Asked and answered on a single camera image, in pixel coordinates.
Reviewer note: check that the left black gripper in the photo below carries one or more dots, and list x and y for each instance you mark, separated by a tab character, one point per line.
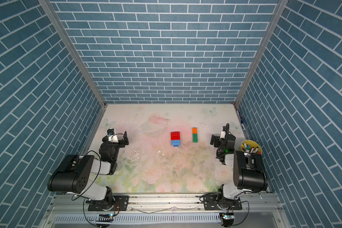
120	142

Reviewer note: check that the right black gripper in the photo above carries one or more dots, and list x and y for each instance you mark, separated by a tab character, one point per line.
217	138

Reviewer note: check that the long green lego brick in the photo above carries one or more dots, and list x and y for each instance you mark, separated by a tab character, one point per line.
194	138

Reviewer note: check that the red lego brick horizontal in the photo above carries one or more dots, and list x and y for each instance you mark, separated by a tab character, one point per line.
175	136

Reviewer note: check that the long blue lego brick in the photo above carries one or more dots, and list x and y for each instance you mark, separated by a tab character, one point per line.
175	143

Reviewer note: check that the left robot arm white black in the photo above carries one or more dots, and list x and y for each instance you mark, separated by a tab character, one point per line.
72	175

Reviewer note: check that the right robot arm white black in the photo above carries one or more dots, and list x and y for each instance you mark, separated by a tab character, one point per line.
248	170

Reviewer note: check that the yellow cup with markers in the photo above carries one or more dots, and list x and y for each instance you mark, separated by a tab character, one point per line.
250	146

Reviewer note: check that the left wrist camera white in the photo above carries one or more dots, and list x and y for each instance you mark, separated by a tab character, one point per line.
111	136

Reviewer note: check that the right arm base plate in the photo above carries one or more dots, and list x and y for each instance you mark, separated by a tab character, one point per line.
211	203

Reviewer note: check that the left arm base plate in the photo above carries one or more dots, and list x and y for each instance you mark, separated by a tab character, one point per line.
110	203

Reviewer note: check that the aluminium front rail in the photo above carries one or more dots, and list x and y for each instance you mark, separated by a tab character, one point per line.
150	203

